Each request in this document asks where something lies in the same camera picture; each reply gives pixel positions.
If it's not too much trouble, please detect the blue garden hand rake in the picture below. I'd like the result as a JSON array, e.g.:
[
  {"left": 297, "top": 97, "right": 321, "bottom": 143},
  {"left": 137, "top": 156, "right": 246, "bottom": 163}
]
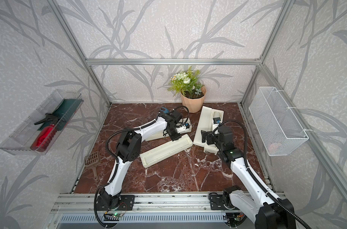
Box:
[{"left": 159, "top": 107, "right": 170, "bottom": 114}]

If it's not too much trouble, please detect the white wire mesh basket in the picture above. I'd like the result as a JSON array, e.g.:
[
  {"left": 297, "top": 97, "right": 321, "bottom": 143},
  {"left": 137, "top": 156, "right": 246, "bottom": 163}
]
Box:
[{"left": 249, "top": 87, "right": 309, "bottom": 156}]

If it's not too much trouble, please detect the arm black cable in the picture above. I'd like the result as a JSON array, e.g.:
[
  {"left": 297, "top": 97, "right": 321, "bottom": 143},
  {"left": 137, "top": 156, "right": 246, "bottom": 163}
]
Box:
[
  {"left": 94, "top": 105, "right": 190, "bottom": 228},
  {"left": 212, "top": 119, "right": 311, "bottom": 229}
]

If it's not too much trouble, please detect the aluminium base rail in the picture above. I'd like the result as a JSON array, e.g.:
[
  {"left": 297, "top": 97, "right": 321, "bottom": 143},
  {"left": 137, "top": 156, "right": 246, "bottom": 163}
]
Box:
[{"left": 45, "top": 192, "right": 246, "bottom": 229}]

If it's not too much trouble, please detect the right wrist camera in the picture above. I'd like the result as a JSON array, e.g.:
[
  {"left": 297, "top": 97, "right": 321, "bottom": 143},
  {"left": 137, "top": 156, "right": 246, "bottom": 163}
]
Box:
[{"left": 213, "top": 117, "right": 221, "bottom": 125}]

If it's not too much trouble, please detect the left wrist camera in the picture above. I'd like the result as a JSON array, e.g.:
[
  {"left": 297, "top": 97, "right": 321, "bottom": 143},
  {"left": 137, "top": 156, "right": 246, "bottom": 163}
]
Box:
[{"left": 180, "top": 118, "right": 192, "bottom": 132}]

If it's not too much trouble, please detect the potted artificial flower plant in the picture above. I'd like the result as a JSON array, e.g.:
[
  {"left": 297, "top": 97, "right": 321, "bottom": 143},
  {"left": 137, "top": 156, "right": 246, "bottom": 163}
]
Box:
[{"left": 168, "top": 66, "right": 206, "bottom": 113}]

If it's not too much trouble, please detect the brown plastic scoop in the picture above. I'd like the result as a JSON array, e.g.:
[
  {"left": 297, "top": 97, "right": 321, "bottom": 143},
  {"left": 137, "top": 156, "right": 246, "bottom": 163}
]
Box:
[{"left": 84, "top": 151, "right": 101, "bottom": 181}]

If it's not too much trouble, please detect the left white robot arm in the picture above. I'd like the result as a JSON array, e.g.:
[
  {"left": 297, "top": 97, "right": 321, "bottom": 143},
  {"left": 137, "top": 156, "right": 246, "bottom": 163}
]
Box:
[{"left": 100, "top": 110, "right": 186, "bottom": 198}]

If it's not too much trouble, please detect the long plastic wrap roll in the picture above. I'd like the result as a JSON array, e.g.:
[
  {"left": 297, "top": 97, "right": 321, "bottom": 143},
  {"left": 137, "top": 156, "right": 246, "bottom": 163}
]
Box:
[{"left": 146, "top": 126, "right": 189, "bottom": 141}]

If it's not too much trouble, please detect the cream wrap dispenser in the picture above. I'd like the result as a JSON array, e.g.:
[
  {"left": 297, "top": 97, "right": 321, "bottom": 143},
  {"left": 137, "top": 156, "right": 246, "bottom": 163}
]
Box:
[
  {"left": 193, "top": 106, "right": 224, "bottom": 155},
  {"left": 140, "top": 133, "right": 193, "bottom": 168}
]

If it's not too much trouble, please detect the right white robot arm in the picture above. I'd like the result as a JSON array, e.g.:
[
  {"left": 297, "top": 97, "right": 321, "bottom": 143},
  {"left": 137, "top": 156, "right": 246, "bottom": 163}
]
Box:
[{"left": 201, "top": 126, "right": 297, "bottom": 229}]

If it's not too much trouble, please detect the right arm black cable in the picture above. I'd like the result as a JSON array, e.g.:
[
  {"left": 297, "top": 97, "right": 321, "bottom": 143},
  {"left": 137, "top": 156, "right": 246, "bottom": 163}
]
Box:
[{"left": 212, "top": 119, "right": 311, "bottom": 229}]

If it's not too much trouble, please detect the red spray bottle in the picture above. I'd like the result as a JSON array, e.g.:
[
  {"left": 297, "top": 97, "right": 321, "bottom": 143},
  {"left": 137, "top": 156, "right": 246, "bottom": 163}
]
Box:
[{"left": 30, "top": 113, "right": 60, "bottom": 152}]

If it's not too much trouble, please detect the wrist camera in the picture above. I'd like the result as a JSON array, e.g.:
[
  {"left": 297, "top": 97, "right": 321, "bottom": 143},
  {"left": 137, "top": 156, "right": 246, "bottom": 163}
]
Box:
[
  {"left": 213, "top": 117, "right": 221, "bottom": 125},
  {"left": 180, "top": 118, "right": 192, "bottom": 132}
]

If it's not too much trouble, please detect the clear plastic wall tray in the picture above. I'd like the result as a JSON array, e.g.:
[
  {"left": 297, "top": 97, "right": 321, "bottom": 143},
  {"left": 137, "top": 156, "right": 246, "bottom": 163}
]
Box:
[{"left": 0, "top": 90, "right": 83, "bottom": 156}]

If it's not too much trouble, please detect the pink item in basket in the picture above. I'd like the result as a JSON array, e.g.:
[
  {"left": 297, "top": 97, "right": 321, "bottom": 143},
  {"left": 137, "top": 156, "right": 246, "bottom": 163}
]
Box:
[{"left": 268, "top": 143, "right": 281, "bottom": 154}]

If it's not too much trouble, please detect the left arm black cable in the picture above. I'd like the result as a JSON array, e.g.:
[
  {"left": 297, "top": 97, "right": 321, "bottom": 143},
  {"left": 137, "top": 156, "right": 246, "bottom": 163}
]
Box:
[{"left": 94, "top": 105, "right": 190, "bottom": 228}]

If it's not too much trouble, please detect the green cloth in tray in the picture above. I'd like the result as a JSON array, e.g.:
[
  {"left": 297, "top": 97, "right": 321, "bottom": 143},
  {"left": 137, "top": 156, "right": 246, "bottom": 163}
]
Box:
[{"left": 38, "top": 99, "right": 83, "bottom": 131}]

